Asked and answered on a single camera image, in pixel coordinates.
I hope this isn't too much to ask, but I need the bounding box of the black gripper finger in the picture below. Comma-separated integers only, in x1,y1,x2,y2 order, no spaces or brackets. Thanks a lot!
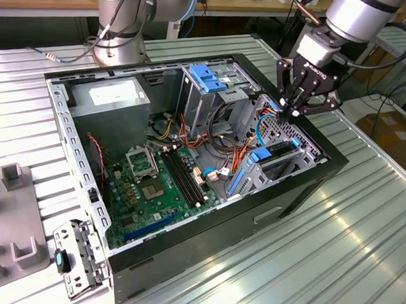
293,78,343,118
273,58,309,122

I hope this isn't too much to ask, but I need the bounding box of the orange red power wire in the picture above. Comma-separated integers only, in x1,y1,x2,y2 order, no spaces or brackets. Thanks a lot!
233,105,288,180

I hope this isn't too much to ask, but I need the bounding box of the hard disk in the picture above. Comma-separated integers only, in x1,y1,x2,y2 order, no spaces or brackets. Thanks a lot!
226,133,303,201

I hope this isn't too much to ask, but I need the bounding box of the grey metal disk bay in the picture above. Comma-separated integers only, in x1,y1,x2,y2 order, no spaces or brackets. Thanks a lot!
226,92,331,207

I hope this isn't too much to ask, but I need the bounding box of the large brown cardboard box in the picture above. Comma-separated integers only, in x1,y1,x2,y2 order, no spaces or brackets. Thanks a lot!
353,108,406,177

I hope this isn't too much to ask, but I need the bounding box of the blue plastic drive latch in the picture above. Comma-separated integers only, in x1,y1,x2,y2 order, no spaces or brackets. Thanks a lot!
188,63,229,95

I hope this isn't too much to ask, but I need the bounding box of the metal slat side table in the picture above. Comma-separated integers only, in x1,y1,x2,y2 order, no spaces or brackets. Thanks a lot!
320,20,406,99

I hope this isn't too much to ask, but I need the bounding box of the grey optical drive cage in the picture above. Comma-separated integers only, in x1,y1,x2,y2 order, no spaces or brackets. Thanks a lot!
175,58,263,142

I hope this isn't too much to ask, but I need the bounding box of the black RAM slot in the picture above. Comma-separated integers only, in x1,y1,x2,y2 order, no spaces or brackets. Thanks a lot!
158,150,201,209
169,148,211,205

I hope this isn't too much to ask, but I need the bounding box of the CPU socket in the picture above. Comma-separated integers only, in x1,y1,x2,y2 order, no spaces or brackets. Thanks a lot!
123,147,162,183

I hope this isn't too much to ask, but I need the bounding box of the brown square chipset chip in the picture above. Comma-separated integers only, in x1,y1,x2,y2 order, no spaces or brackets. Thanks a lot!
139,178,166,202

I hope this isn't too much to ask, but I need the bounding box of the black PC case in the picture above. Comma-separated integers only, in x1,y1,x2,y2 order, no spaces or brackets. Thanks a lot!
31,42,355,304

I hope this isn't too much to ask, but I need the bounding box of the grey power supply unit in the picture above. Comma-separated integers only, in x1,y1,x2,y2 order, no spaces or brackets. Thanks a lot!
65,73,153,160

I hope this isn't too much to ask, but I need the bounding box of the green motherboard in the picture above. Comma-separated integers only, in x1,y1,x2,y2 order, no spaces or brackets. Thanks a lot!
101,141,224,256

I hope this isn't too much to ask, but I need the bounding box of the blue expansion slot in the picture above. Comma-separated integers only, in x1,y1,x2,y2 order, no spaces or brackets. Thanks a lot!
122,207,180,246

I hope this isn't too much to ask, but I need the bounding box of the grey parts rack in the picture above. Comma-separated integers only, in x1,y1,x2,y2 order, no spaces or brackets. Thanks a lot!
0,161,56,290

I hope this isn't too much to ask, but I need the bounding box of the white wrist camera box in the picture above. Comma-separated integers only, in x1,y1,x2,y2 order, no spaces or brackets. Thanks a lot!
297,32,340,69

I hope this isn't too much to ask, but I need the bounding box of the blue data wire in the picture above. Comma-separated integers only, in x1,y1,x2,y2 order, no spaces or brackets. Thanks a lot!
254,99,282,150

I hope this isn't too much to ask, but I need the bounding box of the orange black wire bundle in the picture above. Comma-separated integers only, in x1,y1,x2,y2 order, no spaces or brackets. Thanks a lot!
144,109,250,162

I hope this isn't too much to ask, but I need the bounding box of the blue wire white connector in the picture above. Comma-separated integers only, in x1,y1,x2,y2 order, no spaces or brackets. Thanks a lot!
201,165,237,185

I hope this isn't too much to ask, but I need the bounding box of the red black twisted wire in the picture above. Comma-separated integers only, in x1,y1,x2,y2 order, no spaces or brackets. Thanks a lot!
84,135,109,190

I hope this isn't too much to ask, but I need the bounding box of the black cable metal connector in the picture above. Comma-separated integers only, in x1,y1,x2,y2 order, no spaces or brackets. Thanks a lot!
23,0,157,68

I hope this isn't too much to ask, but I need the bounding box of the metal expansion slot bracket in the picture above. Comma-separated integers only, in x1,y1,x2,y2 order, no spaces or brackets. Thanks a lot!
48,218,114,303

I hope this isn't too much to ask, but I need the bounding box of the black blue latch handle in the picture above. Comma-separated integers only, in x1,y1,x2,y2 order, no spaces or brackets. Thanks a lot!
52,248,73,275

